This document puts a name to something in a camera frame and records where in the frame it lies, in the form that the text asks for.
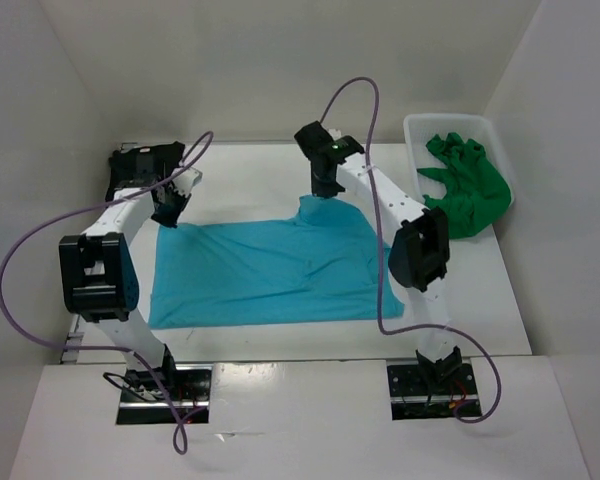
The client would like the light blue t-shirt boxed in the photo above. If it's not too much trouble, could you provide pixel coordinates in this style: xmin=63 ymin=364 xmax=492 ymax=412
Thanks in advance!
xmin=148 ymin=195 xmax=404 ymax=330

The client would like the white plastic basket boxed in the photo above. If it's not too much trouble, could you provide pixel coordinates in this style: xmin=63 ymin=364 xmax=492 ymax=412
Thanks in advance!
xmin=403 ymin=113 xmax=515 ymax=203

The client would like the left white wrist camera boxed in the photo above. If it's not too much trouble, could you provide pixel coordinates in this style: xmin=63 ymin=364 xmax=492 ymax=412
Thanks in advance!
xmin=172 ymin=167 xmax=203 ymax=197

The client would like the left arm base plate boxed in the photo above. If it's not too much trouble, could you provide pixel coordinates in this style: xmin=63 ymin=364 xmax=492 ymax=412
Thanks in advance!
xmin=103 ymin=363 xmax=213 ymax=426

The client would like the black t-shirt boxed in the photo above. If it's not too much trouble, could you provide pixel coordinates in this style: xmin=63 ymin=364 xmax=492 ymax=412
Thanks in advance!
xmin=105 ymin=142 xmax=185 ymax=201

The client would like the green t-shirt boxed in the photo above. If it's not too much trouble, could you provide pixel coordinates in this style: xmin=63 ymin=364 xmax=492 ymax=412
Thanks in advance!
xmin=418 ymin=132 xmax=512 ymax=240

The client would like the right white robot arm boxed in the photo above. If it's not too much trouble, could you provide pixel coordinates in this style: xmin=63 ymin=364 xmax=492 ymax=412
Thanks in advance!
xmin=294 ymin=121 xmax=462 ymax=393

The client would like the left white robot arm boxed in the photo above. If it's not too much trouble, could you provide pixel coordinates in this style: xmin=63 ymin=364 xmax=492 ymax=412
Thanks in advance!
xmin=59 ymin=142 xmax=202 ymax=400

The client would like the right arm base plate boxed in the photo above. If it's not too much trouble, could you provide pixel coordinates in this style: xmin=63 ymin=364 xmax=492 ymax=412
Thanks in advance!
xmin=386 ymin=361 xmax=482 ymax=421

